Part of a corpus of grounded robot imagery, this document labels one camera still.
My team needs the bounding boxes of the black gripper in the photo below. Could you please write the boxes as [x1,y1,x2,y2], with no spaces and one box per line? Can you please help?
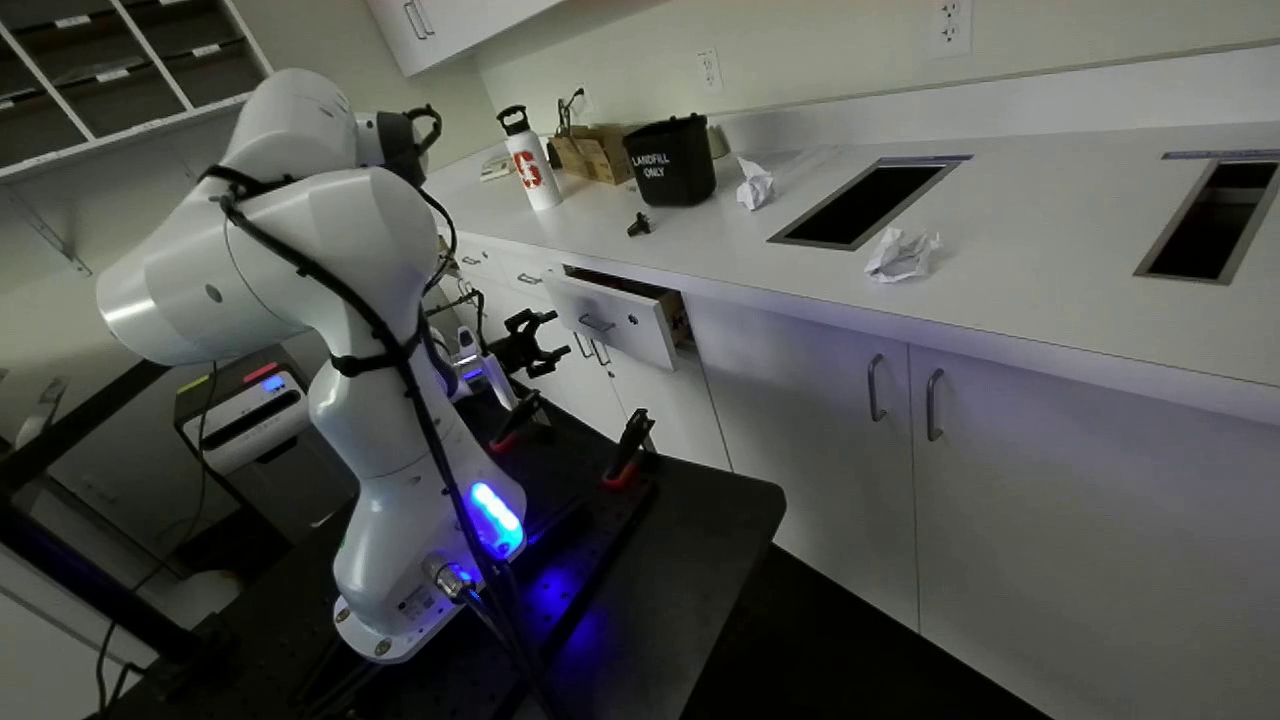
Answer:
[429,282,577,402]

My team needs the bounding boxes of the silver drawer handle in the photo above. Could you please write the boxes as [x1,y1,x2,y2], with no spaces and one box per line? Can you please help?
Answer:
[573,306,619,351]

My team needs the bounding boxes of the white drawer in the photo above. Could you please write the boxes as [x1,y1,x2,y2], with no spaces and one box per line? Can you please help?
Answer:
[543,260,695,374]

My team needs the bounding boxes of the black clamp orange grip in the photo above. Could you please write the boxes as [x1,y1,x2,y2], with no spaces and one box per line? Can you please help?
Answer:
[595,402,659,495]
[485,385,555,455]

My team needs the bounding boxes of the white cabinet door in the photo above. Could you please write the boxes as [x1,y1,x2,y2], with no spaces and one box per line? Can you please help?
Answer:
[532,330,737,470]
[692,293,924,630]
[911,345,1280,720]

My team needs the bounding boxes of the white bottle red logo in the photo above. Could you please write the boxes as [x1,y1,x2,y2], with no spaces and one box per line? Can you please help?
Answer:
[491,99,569,215]

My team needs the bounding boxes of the black robot table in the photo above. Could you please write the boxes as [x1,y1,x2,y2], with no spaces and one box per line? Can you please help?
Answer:
[92,396,793,720]

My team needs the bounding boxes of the white black control box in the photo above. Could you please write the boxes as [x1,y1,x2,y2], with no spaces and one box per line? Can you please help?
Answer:
[172,351,315,476]

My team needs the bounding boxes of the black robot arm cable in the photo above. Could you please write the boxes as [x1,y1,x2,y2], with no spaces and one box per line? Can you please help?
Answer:
[197,160,553,695]

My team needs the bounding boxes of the white wall outlet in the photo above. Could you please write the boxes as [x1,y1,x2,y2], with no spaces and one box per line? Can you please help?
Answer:
[692,43,729,94]
[924,0,975,63]

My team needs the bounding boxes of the white upper wall cabinet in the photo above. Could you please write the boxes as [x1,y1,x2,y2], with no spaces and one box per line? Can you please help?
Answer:
[362,0,562,79]

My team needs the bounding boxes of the silver cabinet door handle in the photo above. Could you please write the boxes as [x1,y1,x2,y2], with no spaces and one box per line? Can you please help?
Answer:
[863,349,890,427]
[924,363,953,446]

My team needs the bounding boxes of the black metal frame bar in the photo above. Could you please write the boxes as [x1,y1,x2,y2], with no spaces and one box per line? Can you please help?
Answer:
[0,354,243,684]

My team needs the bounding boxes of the wall mail slot shelves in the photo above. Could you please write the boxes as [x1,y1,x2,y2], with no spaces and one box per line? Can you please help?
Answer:
[0,0,275,183]

